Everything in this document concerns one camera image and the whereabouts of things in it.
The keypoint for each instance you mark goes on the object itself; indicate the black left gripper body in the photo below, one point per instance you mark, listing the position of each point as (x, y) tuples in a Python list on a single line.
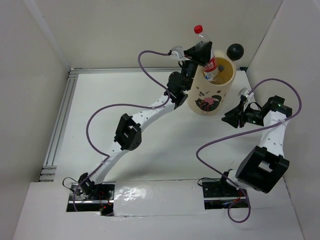
[(189, 67)]

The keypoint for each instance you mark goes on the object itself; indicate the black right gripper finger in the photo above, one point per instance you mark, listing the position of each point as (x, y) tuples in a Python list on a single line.
[(233, 120), (234, 112)]

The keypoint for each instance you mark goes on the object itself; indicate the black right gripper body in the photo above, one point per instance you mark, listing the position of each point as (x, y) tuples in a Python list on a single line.
[(253, 116)]

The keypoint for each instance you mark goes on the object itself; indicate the red label red cap bottle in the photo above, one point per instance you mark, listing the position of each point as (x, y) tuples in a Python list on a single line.
[(211, 69)]

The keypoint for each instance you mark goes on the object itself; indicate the cream bin with black ears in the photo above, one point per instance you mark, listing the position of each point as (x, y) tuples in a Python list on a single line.
[(205, 98)]

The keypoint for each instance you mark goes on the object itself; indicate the clear unlabelled plastic bottle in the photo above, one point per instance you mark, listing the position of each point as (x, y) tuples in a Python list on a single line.
[(218, 80)]

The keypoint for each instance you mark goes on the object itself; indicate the black label clear bottle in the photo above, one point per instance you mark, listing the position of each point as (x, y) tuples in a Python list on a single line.
[(221, 68)]

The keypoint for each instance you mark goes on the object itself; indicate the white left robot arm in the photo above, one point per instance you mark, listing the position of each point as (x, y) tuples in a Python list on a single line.
[(128, 134)]

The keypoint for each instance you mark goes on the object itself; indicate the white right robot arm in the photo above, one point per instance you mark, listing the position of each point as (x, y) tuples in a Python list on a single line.
[(265, 164)]

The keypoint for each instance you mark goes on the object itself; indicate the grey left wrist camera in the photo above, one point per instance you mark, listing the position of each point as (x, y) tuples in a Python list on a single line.
[(177, 53)]

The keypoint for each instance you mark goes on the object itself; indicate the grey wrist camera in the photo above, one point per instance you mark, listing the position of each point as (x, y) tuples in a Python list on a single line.
[(246, 93), (177, 53)]

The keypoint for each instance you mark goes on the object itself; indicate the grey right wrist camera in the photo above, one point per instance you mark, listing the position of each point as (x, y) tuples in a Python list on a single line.
[(246, 93)]

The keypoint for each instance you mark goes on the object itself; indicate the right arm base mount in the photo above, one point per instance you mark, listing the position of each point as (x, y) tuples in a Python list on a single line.
[(218, 194)]

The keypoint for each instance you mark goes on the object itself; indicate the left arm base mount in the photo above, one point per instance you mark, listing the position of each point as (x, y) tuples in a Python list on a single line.
[(101, 202)]

